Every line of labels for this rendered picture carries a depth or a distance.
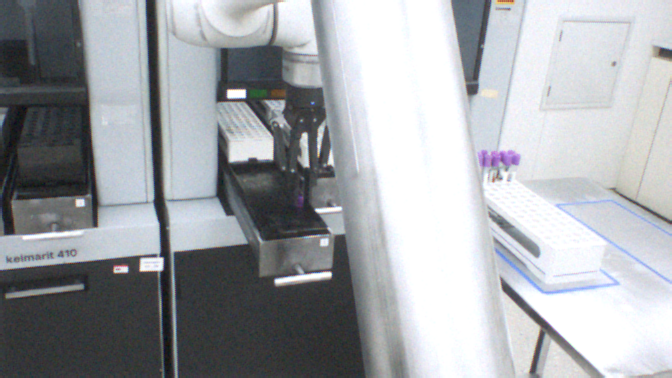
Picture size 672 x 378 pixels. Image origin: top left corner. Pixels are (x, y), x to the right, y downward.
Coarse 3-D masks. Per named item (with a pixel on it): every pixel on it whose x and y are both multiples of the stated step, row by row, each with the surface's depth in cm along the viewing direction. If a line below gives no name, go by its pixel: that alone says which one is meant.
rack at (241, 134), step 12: (228, 108) 155; (240, 108) 156; (228, 120) 146; (240, 120) 147; (252, 120) 147; (228, 132) 138; (240, 132) 139; (252, 132) 139; (264, 132) 140; (228, 144) 134; (240, 144) 134; (252, 144) 135; (264, 144) 135; (228, 156) 135; (240, 156) 135; (252, 156) 136; (264, 156) 137
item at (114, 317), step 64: (128, 0) 113; (128, 64) 118; (128, 128) 123; (128, 192) 128; (0, 256) 115; (64, 256) 119; (128, 256) 124; (0, 320) 120; (64, 320) 124; (128, 320) 129
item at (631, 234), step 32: (544, 192) 130; (576, 192) 131; (608, 192) 132; (608, 224) 117; (640, 224) 118; (512, 256) 103; (608, 256) 105; (640, 256) 106; (512, 288) 94; (544, 288) 94; (576, 288) 95; (608, 288) 95; (640, 288) 96; (544, 320) 87; (576, 320) 87; (608, 320) 87; (640, 320) 88; (544, 352) 157; (576, 352) 81; (608, 352) 80; (640, 352) 81
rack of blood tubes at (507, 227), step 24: (504, 192) 112; (528, 192) 114; (504, 216) 105; (528, 216) 104; (552, 216) 104; (504, 240) 105; (528, 240) 108; (552, 240) 96; (576, 240) 96; (600, 240) 97; (528, 264) 99; (552, 264) 94; (576, 264) 95; (600, 264) 97
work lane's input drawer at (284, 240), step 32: (224, 160) 136; (256, 160) 135; (224, 192) 133; (256, 192) 124; (288, 192) 125; (256, 224) 110; (288, 224) 108; (320, 224) 109; (256, 256) 108; (288, 256) 107; (320, 256) 109
